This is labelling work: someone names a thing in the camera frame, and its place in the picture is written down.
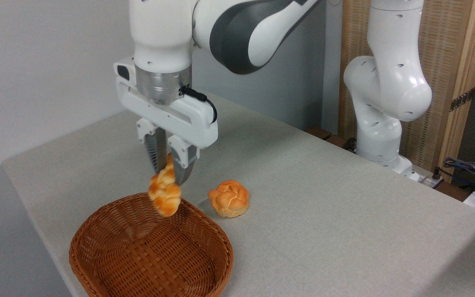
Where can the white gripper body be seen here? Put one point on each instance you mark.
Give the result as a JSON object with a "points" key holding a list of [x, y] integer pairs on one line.
{"points": [[192, 123]]}

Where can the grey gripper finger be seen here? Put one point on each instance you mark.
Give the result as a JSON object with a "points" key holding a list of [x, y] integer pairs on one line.
{"points": [[186, 165], [155, 148]]}

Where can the long braided bread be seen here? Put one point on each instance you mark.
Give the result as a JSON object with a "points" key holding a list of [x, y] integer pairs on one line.
{"points": [[164, 194]]}

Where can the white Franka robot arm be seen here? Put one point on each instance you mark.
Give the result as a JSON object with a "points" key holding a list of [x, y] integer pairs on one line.
{"points": [[390, 82]]}

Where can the round knotted bread bun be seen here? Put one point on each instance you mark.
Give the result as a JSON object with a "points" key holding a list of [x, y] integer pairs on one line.
{"points": [[229, 199]]}

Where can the brown wicker basket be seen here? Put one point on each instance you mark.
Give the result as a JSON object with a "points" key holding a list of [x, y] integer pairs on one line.
{"points": [[138, 255]]}

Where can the wooden woven screen panel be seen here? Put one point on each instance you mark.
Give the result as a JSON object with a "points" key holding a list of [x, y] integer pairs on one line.
{"points": [[447, 62]]}

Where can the metal hinge on screen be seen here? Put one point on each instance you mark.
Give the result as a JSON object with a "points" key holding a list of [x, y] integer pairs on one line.
{"points": [[462, 100]]}

